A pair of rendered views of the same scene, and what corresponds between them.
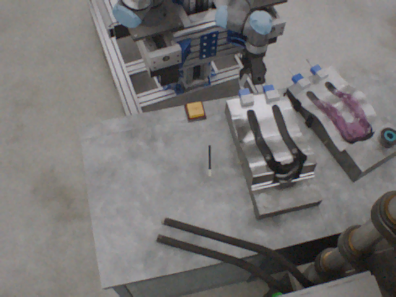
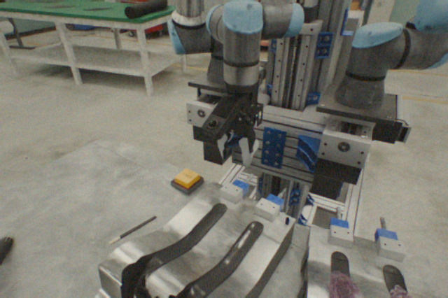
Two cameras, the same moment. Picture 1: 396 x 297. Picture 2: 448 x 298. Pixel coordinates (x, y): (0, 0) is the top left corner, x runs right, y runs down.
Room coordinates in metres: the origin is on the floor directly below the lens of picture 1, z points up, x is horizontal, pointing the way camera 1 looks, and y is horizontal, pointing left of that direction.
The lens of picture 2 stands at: (0.69, -0.60, 1.43)
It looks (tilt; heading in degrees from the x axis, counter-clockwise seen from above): 34 degrees down; 54
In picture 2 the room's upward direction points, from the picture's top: straight up
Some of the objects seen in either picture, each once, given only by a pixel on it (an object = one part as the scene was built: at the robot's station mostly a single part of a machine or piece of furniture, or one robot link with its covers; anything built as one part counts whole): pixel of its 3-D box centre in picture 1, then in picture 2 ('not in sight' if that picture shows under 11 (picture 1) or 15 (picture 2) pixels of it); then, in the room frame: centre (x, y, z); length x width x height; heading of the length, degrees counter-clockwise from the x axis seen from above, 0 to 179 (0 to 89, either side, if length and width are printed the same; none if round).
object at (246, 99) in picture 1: (244, 92); (240, 187); (1.09, -0.14, 0.89); 0.13 x 0.05 x 0.05; 18
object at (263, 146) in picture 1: (276, 139); (199, 254); (0.87, -0.27, 0.92); 0.35 x 0.16 x 0.09; 18
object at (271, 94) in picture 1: (268, 88); (275, 202); (1.13, -0.24, 0.89); 0.13 x 0.05 x 0.05; 18
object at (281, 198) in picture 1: (273, 149); (191, 272); (0.85, -0.27, 0.87); 0.50 x 0.26 x 0.14; 18
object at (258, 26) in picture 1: (258, 28); (241, 33); (1.07, -0.14, 1.31); 0.09 x 0.08 x 0.11; 72
